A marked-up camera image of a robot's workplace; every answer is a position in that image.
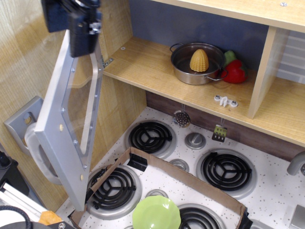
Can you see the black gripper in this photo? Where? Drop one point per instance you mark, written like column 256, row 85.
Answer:
column 84, row 27

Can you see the grey toy microwave door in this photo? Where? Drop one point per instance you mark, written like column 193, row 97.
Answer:
column 61, row 140

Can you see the steel pot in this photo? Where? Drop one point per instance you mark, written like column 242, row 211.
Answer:
column 180, row 60

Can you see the yellow toy corn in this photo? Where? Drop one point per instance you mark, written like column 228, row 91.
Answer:
column 199, row 61

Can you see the hanging metal strainer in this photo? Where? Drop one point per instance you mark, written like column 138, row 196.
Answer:
column 181, row 118

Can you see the brown cardboard barrier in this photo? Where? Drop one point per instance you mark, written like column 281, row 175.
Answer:
column 154, row 173

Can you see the black device at left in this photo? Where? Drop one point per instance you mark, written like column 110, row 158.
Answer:
column 10, row 174

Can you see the white door latch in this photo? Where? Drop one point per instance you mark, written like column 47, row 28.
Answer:
column 225, row 101

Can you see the grey stove knob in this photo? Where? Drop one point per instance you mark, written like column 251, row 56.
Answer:
column 195, row 141

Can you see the red toy pepper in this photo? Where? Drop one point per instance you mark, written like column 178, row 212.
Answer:
column 235, row 72

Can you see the small silver stove knob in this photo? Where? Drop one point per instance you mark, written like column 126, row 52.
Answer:
column 181, row 164

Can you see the front left stove burner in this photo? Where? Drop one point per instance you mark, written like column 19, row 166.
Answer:
column 117, row 196

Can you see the front silver stove knob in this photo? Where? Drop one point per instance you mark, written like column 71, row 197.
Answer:
column 157, row 192

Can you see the orange toy food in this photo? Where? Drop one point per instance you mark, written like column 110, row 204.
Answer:
column 49, row 218

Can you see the green plastic plate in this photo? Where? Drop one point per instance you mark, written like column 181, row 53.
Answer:
column 156, row 212

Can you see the back right stove burner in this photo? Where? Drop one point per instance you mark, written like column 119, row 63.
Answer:
column 229, row 171

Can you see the front right stove burner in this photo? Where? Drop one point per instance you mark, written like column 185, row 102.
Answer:
column 195, row 216

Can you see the grey faucet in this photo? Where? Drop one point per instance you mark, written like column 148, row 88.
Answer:
column 297, row 164

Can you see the grey wall phone holder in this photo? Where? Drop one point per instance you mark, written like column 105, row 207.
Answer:
column 19, row 122

